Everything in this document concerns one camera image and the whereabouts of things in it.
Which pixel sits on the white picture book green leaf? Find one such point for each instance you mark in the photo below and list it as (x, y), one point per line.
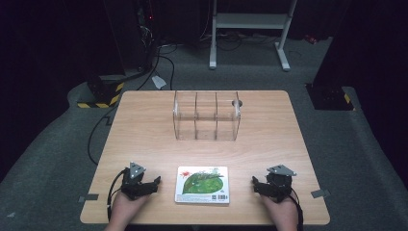
(202, 185)

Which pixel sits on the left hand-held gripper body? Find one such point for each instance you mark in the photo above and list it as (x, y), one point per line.
(133, 187)

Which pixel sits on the dark equipment rack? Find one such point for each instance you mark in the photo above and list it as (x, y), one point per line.
(131, 32)

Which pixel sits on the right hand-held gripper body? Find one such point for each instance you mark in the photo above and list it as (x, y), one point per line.
(279, 186)

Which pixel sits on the grey tape strip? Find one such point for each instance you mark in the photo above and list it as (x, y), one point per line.
(88, 197)
(320, 193)

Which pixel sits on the grey paper scrap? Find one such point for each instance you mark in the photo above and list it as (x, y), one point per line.
(158, 82)

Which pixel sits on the clear acrylic divided organizer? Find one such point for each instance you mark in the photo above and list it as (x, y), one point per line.
(207, 117)

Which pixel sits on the person's left hand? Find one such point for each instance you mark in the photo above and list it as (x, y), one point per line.
(126, 208)

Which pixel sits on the small red object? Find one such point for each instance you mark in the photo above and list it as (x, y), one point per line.
(310, 39)

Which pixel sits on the black yellow striped base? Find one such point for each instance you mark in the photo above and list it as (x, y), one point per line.
(332, 97)
(102, 93)

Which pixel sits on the white metal stand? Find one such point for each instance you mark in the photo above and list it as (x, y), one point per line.
(250, 22)

